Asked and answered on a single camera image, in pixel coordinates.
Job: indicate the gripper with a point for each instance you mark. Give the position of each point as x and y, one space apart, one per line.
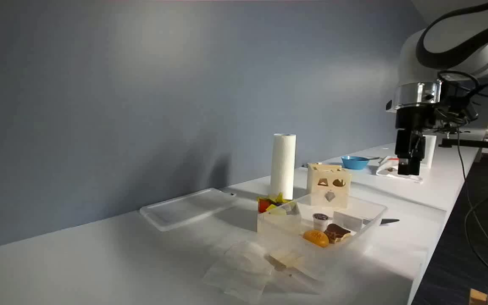
411 120

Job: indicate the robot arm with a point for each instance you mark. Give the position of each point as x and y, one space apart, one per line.
451 38

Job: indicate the blue bowl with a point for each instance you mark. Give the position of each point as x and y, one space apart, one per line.
354 163

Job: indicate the tall white cup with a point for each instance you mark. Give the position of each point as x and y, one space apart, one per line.
430 150

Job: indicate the white cloth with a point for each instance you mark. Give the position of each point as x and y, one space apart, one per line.
390 171

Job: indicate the black marker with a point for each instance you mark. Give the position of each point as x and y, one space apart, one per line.
389 221

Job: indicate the wooden shape sorter box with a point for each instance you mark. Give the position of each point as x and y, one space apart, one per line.
328 186

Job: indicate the clear plastic box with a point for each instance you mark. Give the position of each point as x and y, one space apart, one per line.
350 220

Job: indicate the clear plastic bin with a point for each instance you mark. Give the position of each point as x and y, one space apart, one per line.
354 237

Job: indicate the toy chocolate toast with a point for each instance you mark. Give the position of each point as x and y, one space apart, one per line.
337 233

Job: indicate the small white cup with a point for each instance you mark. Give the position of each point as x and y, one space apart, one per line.
320 222

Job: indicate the toy orange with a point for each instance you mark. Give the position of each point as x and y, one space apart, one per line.
316 238

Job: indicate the paper towel roll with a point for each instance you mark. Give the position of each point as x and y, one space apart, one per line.
283 167

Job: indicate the small clear plastic container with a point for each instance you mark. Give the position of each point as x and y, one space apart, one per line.
280 220

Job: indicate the heap of coloured blocks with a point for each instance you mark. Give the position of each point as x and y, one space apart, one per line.
271 202

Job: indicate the pale yellow flat piece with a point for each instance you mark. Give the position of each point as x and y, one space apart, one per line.
287 258

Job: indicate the white paper napkin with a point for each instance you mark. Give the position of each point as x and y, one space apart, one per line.
239 271

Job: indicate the clear plastic lid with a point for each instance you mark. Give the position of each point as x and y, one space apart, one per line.
184 209

